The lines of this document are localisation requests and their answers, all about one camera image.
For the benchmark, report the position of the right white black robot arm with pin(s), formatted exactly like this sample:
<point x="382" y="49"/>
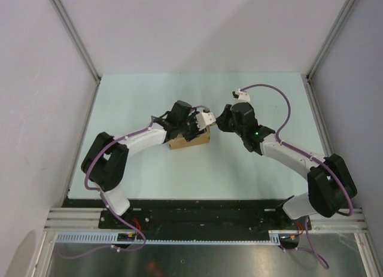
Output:
<point x="330" y="185"/>

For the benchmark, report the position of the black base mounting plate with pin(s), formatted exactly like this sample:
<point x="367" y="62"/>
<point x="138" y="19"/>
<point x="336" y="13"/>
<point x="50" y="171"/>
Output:
<point x="216" y="219"/>

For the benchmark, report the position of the aluminium frame post right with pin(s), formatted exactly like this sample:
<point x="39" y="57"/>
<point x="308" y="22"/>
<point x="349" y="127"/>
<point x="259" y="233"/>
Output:
<point x="330" y="39"/>

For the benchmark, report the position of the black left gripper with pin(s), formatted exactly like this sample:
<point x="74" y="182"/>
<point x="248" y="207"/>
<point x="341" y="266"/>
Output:
<point x="196" y="132"/>

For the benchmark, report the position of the aluminium frame post left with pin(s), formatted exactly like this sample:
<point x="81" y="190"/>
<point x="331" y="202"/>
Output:
<point x="75" y="38"/>

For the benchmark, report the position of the grey slotted cable duct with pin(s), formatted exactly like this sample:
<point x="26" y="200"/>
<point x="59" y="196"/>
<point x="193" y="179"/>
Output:
<point x="120" y="238"/>

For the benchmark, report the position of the brown cardboard express box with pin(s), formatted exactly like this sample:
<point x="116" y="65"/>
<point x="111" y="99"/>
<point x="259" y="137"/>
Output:
<point x="180" y="142"/>

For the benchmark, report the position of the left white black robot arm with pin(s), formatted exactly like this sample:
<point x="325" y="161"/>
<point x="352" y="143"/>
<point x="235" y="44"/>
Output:
<point x="105" y="162"/>

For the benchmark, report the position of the aluminium front rail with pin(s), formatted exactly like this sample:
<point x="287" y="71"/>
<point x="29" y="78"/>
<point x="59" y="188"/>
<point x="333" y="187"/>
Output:
<point x="87" y="219"/>

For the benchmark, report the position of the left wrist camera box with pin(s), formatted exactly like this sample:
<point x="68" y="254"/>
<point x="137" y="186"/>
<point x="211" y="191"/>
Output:
<point x="206" y="118"/>

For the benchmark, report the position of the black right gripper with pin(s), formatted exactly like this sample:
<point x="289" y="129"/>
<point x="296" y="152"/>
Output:
<point x="222" y="121"/>

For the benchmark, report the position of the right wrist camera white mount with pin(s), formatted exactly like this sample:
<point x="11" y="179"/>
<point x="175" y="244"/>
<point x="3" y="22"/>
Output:
<point x="241" y="96"/>

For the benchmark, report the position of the aluminium frame post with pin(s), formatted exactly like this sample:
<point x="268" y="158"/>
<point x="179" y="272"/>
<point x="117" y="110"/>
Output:
<point x="330" y="39"/>
<point x="75" y="38"/>

